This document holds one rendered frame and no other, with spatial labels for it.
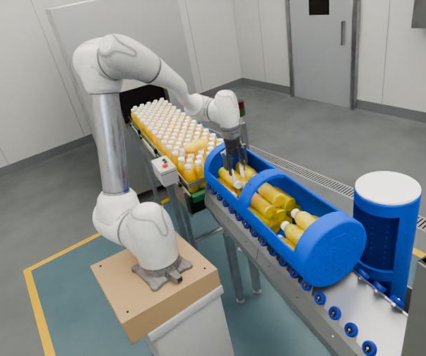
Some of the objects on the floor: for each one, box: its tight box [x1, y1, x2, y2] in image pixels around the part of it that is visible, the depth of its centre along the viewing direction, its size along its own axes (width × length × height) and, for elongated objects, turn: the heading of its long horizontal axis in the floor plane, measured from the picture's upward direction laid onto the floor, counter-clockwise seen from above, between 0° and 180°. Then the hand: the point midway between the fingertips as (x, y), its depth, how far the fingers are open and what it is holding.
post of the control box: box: [166, 184, 189, 243], centre depth 239 cm, size 4×4×100 cm
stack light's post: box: [239, 122, 249, 150], centre depth 269 cm, size 4×4×110 cm
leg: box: [223, 232, 244, 304], centre depth 232 cm, size 6×6×63 cm
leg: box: [247, 257, 261, 295], centre depth 236 cm, size 6×6×63 cm
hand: (237, 173), depth 171 cm, fingers open, 5 cm apart
